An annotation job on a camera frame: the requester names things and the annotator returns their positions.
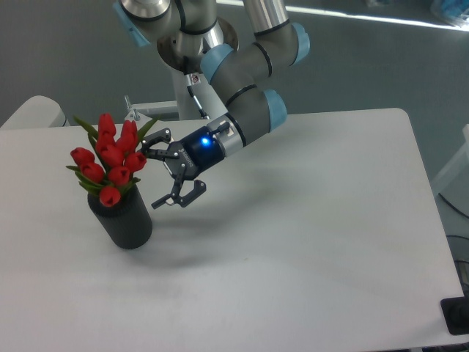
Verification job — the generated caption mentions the white rounded furniture corner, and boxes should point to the white rounded furniture corner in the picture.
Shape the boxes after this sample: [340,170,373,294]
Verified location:
[1,95,70,130]

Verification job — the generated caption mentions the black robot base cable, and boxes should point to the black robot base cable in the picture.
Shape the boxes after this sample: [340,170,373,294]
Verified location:
[182,55,212,120]

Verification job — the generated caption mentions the black ribbed cylindrical vase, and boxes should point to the black ribbed cylindrical vase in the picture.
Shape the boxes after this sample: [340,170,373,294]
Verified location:
[87,186,153,249]

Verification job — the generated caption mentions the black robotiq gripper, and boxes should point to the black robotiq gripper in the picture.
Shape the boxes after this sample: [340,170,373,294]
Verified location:
[139,128,224,209]

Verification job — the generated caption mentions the red tulip bouquet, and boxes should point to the red tulip bouquet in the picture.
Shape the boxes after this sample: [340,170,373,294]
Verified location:
[67,113,156,208]

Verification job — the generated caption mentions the black device at table edge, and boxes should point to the black device at table edge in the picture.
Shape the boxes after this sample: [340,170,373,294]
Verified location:
[440,296,468,336]

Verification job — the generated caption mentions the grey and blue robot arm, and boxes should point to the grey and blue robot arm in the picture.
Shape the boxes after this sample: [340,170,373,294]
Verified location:
[114,1,311,208]

